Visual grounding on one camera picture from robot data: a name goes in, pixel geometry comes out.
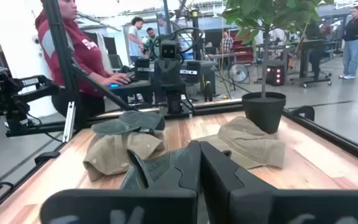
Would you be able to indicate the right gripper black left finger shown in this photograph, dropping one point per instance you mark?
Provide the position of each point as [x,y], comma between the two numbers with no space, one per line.
[172,202]

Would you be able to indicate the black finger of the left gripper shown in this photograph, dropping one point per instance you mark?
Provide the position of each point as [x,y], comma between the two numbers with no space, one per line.
[174,73]
[161,73]

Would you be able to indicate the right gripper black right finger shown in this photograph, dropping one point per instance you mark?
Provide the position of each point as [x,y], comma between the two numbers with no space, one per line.
[259,205]

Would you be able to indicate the dark green cap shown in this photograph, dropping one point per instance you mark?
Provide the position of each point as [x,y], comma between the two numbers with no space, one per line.
[163,161]
[129,121]

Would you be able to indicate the tan cap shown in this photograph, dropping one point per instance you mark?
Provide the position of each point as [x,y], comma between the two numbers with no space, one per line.
[113,155]
[247,143]

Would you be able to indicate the person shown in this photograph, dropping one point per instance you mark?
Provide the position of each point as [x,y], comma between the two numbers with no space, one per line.
[354,46]
[82,53]
[134,40]
[150,39]
[226,43]

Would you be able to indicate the black monitor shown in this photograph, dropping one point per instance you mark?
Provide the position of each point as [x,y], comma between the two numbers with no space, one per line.
[110,46]

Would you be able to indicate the round floor fan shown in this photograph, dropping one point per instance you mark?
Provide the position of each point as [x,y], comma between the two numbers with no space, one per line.
[238,73]

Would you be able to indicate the red cabinet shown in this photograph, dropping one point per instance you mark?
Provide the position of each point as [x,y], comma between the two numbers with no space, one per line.
[244,49]

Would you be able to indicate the green plant in black pot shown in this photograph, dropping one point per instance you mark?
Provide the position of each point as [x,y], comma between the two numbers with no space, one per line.
[263,112]

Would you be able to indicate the black box with red lights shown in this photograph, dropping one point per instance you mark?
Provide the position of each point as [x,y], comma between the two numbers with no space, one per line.
[275,76]

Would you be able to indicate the black table edge clamp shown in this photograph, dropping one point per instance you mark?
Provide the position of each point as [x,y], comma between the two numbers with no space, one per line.
[47,155]
[308,110]

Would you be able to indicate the black rolling desk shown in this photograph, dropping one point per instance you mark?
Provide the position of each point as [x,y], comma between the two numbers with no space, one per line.
[304,62]

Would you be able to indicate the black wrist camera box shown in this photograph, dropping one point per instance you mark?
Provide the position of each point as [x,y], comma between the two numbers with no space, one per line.
[169,49]

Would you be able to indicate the black aluminium table frame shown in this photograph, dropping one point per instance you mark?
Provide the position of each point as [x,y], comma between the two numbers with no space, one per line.
[61,62]

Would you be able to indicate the silver metal bracket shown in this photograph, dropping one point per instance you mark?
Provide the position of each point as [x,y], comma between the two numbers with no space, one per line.
[69,121]

